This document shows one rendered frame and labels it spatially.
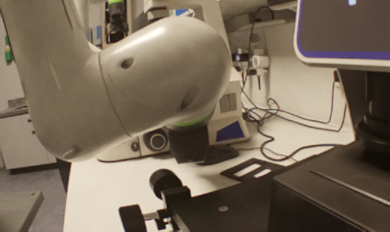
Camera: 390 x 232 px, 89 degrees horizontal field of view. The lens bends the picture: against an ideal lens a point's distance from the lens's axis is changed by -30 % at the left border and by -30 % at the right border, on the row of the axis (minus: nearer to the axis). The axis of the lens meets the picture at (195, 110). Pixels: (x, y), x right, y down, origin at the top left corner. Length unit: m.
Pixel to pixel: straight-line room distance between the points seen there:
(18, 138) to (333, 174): 2.98
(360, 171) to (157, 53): 0.20
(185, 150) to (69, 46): 0.24
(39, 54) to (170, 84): 0.14
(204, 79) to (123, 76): 0.07
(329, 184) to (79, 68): 0.24
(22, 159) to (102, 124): 2.86
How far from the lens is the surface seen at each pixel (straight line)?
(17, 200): 0.51
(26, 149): 3.04
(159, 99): 0.24
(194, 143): 0.41
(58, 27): 0.27
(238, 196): 0.29
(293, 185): 0.18
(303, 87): 1.08
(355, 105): 0.43
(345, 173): 0.20
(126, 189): 0.58
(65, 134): 0.26
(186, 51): 0.24
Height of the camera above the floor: 1.00
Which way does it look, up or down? 11 degrees down
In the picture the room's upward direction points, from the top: 5 degrees counter-clockwise
